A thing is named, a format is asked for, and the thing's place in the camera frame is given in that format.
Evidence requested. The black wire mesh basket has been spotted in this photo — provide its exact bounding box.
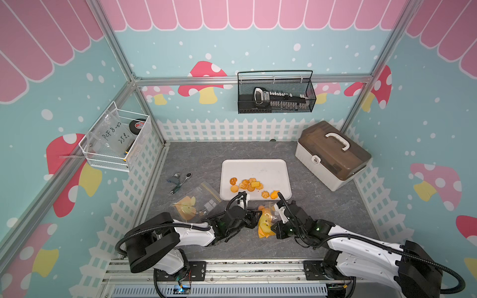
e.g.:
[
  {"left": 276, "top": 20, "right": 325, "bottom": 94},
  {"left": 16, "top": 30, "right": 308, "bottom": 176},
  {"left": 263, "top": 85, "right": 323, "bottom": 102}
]
[{"left": 237, "top": 70, "right": 316, "bottom": 114}]

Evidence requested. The black tape roll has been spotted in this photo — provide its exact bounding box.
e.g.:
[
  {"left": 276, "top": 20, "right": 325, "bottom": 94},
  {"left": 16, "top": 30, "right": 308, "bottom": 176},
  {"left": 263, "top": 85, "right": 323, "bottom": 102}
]
[{"left": 129, "top": 119, "right": 146, "bottom": 135}]

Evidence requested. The orange fish shaped cookie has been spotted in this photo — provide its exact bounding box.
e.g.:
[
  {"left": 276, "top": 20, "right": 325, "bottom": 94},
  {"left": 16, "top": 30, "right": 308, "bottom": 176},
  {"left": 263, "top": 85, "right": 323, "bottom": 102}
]
[{"left": 270, "top": 191, "right": 279, "bottom": 199}]

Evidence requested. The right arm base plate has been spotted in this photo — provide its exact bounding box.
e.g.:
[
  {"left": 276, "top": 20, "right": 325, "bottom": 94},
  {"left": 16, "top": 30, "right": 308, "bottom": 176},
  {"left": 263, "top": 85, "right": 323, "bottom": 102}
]
[{"left": 303, "top": 260, "right": 352, "bottom": 282}]

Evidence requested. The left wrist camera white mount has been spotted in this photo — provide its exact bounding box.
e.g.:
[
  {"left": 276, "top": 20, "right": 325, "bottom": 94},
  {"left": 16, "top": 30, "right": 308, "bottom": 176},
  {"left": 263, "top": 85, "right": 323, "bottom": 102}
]
[{"left": 237, "top": 192, "right": 248, "bottom": 211}]

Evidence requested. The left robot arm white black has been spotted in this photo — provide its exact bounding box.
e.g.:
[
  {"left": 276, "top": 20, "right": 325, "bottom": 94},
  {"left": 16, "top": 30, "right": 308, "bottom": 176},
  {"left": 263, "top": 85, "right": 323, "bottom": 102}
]
[{"left": 115, "top": 192, "right": 262, "bottom": 274}]

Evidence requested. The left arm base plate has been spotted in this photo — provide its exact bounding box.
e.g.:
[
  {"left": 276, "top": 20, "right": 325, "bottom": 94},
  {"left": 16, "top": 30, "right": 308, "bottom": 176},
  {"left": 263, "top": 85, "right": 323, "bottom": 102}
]
[{"left": 158, "top": 261, "right": 207, "bottom": 282}]

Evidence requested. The green handled tool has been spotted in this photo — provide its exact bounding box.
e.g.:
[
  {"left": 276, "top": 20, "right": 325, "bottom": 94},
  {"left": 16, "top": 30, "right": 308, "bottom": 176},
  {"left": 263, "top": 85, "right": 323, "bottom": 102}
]
[{"left": 166, "top": 173, "right": 192, "bottom": 194}]

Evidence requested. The white plastic tray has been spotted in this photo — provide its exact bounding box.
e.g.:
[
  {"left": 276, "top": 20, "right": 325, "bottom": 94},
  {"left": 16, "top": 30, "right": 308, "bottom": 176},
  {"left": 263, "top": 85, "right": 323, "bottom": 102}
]
[{"left": 219, "top": 159, "right": 292, "bottom": 201}]

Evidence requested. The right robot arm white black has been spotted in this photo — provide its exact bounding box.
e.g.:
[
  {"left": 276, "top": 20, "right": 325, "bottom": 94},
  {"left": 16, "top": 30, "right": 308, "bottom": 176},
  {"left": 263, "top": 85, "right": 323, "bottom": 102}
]
[{"left": 272, "top": 192, "right": 466, "bottom": 298}]

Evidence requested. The white box brown lid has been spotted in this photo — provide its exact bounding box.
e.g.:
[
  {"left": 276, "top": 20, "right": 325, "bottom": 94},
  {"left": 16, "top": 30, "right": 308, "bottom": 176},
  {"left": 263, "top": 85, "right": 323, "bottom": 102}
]
[{"left": 295, "top": 120, "right": 371, "bottom": 191}]

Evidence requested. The white wire basket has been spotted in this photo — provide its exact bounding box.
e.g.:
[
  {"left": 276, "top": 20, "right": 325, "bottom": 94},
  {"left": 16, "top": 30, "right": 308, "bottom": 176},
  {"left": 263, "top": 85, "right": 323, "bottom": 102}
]
[{"left": 78, "top": 102, "right": 159, "bottom": 173}]

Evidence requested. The ridged round cookie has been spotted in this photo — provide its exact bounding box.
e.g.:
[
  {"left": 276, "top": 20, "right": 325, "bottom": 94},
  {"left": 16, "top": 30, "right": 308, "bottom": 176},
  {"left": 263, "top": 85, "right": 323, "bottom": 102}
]
[{"left": 239, "top": 180, "right": 250, "bottom": 189}]

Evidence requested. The ziploc bag with yellow snack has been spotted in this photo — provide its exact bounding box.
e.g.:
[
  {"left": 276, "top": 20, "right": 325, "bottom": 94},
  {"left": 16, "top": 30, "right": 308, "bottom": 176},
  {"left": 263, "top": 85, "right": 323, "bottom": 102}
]
[{"left": 258, "top": 203, "right": 277, "bottom": 238}]

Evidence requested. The socket set in basket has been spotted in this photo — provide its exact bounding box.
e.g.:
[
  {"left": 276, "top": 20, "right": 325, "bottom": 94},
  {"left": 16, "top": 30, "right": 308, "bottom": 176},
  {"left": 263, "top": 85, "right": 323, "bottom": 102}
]
[{"left": 252, "top": 87, "right": 309, "bottom": 111}]

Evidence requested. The labelled clear plastic bag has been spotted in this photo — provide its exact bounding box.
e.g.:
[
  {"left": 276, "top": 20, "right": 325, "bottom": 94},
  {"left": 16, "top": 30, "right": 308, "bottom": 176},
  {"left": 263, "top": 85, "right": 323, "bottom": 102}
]
[{"left": 86, "top": 111, "right": 135, "bottom": 158}]

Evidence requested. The clear ziploc bag of cookies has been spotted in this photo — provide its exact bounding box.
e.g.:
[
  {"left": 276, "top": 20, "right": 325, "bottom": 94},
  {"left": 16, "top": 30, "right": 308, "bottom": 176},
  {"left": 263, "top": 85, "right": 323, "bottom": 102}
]
[{"left": 170, "top": 182, "right": 222, "bottom": 224}]

